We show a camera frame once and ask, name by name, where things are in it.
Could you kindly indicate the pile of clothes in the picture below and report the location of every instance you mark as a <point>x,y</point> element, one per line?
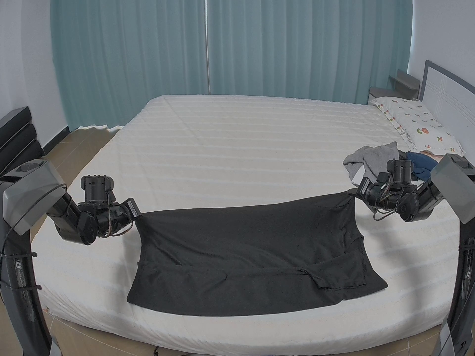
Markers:
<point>374,158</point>

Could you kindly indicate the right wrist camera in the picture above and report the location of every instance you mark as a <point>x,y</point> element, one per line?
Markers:
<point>382,178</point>

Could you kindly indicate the black chest of drawers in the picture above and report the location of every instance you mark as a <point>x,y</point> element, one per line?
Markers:
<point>16,139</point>

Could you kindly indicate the bed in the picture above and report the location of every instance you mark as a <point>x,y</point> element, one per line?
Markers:
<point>241,143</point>

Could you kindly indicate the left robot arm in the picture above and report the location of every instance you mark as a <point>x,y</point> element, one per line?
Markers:
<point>33,191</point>

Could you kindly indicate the blue-green curtain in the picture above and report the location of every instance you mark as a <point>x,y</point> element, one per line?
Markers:
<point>133,50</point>
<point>304,35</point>

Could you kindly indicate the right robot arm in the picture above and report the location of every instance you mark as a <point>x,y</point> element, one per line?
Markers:
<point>451,184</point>

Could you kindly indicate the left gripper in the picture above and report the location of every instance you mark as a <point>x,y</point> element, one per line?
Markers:
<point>128,210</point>

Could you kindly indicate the black T-shirt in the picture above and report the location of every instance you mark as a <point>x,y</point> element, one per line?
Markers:
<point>241,250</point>

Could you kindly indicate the white printed pillow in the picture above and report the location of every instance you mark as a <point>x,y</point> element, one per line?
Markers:
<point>415,119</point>

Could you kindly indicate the grey bedside table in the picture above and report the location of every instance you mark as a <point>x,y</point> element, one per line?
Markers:
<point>406,80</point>

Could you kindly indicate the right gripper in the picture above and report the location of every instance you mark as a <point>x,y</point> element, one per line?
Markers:
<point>367,191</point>

